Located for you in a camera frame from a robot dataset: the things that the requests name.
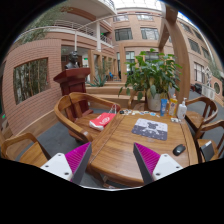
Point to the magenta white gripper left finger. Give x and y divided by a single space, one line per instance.
70 166

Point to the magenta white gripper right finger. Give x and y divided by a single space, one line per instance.
154 166

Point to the black computer mouse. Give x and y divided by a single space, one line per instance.
179 149

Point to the wooden chair near left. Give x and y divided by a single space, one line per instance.
26 149

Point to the red white plastic bag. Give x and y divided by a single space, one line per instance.
103 119

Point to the wooden armchair left of table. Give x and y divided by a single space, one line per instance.
72 111

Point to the wooden chair behind table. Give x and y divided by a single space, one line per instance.
135 104

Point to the white pump dispenser bottle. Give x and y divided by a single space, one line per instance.
182 108

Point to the blue tube bottle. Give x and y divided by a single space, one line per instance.
163 106

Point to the wooden chair near right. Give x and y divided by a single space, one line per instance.
207 149

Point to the wooden chair far right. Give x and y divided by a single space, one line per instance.
208 112

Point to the green potted plant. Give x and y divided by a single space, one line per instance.
152 79

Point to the dark bronze bust statue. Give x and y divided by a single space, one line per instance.
73 60

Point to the dark red wooden pedestal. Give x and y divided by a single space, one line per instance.
72 80

